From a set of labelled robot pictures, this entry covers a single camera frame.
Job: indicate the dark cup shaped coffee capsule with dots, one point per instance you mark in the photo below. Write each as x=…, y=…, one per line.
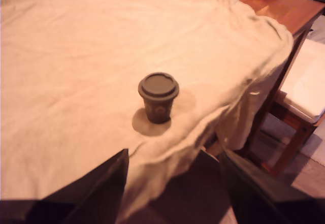
x=158, y=107

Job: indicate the wooden chair with cushion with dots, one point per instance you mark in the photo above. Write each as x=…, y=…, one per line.
x=292, y=142

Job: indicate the beige cloth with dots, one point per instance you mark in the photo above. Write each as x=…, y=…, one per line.
x=76, y=81

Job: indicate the white seat cushion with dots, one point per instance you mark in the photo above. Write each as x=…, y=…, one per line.
x=307, y=87

